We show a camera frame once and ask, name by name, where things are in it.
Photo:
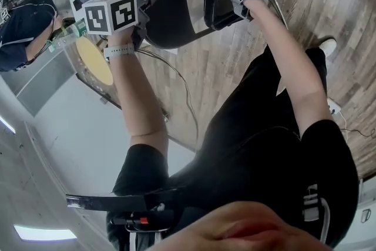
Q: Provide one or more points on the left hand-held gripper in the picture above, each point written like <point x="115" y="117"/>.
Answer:
<point x="110" y="13"/>

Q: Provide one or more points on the person's left forearm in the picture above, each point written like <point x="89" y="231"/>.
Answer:
<point x="135" y="91"/>

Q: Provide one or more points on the person's right forearm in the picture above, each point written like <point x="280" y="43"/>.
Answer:
<point x="288" y="61"/>

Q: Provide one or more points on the white wrist watch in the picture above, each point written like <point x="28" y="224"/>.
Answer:
<point x="119" y="50"/>

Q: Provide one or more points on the green plastic bottle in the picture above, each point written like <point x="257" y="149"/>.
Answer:
<point x="73" y="29"/>

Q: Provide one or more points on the round yellow board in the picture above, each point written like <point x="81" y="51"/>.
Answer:
<point x="94" y="61"/>

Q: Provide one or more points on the person's white shoe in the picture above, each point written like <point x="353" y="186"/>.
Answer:
<point x="327" y="45"/>

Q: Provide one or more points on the person's black trousers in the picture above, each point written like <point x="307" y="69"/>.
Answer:
<point x="258" y="108"/>

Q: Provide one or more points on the grey cabinet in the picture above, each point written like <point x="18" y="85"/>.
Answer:
<point x="38" y="82"/>

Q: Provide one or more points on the white power adapter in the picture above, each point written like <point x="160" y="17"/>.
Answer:
<point x="334" y="105"/>

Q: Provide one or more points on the person's black shirt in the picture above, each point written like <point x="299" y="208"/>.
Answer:
<point x="249" y="167"/>

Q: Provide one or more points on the long ceiling light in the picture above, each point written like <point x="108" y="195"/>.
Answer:
<point x="44" y="233"/>
<point x="6" y="125"/>

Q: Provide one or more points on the black chest device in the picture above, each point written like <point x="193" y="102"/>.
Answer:
<point x="141" y="220"/>

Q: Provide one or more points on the black head mount bar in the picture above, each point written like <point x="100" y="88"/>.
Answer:
<point x="117" y="202"/>

